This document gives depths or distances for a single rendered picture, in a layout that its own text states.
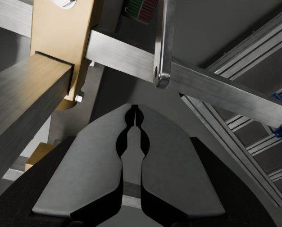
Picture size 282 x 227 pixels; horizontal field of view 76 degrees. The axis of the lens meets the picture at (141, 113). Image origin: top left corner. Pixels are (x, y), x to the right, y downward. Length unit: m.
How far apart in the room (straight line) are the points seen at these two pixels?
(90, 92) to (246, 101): 0.26
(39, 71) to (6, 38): 0.32
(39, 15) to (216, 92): 0.19
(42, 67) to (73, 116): 0.23
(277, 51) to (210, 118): 0.41
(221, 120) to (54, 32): 0.94
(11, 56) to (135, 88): 0.76
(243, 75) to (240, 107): 0.74
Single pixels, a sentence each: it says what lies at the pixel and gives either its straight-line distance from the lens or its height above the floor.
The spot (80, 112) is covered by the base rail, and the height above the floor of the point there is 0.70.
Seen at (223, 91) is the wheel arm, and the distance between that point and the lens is 0.23.
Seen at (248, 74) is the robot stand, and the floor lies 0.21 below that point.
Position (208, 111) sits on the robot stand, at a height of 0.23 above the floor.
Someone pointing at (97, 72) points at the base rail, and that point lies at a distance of 0.35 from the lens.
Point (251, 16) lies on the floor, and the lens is 1.16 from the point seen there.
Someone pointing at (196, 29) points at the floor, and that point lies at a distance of 1.07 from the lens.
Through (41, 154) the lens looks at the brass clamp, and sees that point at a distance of 0.34.
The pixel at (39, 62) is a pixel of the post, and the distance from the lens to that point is 0.19.
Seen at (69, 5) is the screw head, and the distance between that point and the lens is 0.19.
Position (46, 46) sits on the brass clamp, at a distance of 0.21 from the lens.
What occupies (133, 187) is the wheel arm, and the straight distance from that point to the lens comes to 0.38.
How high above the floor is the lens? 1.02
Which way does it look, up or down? 58 degrees down
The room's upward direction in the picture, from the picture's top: 180 degrees clockwise
